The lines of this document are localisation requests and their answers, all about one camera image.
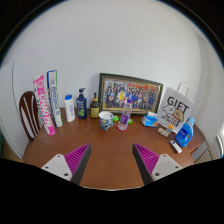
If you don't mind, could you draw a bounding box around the blue tissue pack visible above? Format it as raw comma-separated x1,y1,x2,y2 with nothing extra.
140,111,159,128

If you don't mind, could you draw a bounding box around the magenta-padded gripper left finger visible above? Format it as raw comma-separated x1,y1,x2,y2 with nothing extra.
40,143,92,185

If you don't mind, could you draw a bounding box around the tall green white box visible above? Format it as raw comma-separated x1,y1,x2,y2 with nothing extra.
46,69,64,128

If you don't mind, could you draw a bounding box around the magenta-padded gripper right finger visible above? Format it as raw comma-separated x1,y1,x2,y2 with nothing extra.
132,143,184,186

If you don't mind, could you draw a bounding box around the small beige snack packet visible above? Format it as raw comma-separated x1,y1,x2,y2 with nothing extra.
156,127,170,138

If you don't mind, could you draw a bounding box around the framed group picture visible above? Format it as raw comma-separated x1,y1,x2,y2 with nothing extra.
98,72,164,116

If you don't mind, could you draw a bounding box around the blue detergent bottle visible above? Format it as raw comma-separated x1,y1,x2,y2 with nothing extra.
174,116,196,148

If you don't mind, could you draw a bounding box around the tall pink box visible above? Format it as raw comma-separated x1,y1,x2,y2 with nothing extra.
32,73,56,136

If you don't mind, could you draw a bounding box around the clear purple-capped water bottle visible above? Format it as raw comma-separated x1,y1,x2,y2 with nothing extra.
116,98,133,132

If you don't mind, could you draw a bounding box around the wooden chair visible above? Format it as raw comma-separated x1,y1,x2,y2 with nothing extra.
18,90,43,142

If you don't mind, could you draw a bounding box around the white paper gift bag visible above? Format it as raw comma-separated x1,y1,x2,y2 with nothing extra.
156,81,196,134

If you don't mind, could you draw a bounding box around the white blue-capped bottle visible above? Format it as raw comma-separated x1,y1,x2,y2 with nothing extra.
64,94,76,123

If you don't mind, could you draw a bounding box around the white radiator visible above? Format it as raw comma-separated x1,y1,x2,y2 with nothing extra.
194,143,219,164

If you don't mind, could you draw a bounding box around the dark blue pump bottle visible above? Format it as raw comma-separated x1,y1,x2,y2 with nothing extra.
75,87,88,120

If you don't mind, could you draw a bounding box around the blue patterned mug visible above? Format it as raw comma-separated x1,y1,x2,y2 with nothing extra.
98,110,115,131

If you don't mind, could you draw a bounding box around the small orange white box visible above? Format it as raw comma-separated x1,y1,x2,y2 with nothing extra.
165,123,175,134

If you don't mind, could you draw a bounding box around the white remote control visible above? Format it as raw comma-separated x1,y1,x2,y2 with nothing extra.
169,139,183,154

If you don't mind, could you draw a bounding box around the flat round red coaster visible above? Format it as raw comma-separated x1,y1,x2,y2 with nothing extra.
116,124,130,132

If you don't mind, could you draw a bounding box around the brown pump bottle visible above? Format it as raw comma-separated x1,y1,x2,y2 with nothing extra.
89,92,101,120

